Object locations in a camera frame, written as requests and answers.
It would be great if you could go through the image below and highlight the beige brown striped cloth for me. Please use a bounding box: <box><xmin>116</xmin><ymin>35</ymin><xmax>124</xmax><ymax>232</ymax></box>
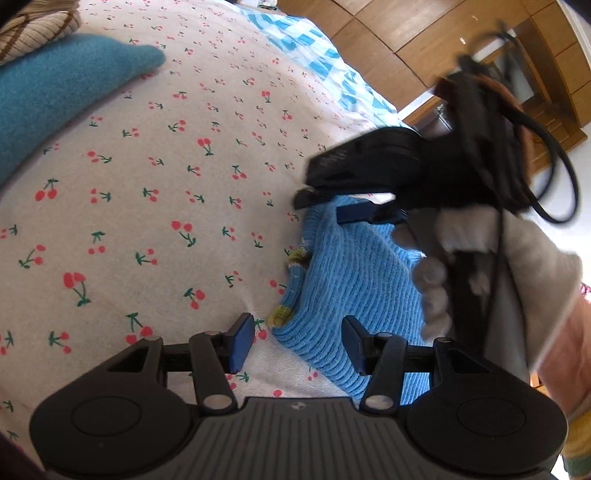
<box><xmin>0</xmin><ymin>0</ymin><xmax>83</xmax><ymax>66</ymax></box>

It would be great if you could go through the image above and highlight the teal cloth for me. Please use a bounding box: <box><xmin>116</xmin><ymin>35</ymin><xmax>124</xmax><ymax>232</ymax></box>
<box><xmin>0</xmin><ymin>33</ymin><xmax>167</xmax><ymax>188</ymax></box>

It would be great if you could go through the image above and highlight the cherry print bed sheet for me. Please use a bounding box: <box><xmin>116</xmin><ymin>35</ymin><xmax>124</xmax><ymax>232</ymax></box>
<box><xmin>0</xmin><ymin>0</ymin><xmax>407</xmax><ymax>444</ymax></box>

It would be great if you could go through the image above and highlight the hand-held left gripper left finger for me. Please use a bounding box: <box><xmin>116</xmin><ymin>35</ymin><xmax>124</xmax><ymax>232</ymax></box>
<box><xmin>90</xmin><ymin>313</ymin><xmax>256</xmax><ymax>412</ymax></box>

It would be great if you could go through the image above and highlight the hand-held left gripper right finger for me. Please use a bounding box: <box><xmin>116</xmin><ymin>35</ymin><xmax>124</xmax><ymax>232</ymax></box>
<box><xmin>341</xmin><ymin>315</ymin><xmax>506</xmax><ymax>414</ymax></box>

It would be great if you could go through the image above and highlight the black cable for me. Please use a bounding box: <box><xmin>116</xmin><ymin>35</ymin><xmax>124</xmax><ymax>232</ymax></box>
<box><xmin>455</xmin><ymin>21</ymin><xmax>581</xmax><ymax>370</ymax></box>

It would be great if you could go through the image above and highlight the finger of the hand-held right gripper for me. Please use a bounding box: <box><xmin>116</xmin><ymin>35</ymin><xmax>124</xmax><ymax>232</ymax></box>
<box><xmin>294</xmin><ymin>187</ymin><xmax>335</xmax><ymax>209</ymax></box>
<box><xmin>336</xmin><ymin>199</ymin><xmax>409</xmax><ymax>228</ymax></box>

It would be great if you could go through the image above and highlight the person's right hand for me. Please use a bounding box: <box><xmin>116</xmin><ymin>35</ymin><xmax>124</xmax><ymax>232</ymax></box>
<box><xmin>392</xmin><ymin>205</ymin><xmax>583</xmax><ymax>372</ymax></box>

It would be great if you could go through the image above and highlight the blue white diamond quilt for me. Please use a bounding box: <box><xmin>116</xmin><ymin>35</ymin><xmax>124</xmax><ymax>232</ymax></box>
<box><xmin>238</xmin><ymin>4</ymin><xmax>399</xmax><ymax>121</ymax></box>

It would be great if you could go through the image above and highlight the blue knit sweater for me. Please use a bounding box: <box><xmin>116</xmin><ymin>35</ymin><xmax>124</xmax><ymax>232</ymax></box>
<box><xmin>270</xmin><ymin>196</ymin><xmax>437</xmax><ymax>403</ymax></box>

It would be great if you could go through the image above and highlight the wooden wardrobe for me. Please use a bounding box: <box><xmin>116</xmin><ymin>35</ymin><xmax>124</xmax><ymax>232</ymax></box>
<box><xmin>277</xmin><ymin>0</ymin><xmax>591</xmax><ymax>155</ymax></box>

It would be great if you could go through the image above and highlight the person's right forearm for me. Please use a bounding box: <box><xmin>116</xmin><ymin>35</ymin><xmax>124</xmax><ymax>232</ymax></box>
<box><xmin>529</xmin><ymin>281</ymin><xmax>591</xmax><ymax>480</ymax></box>

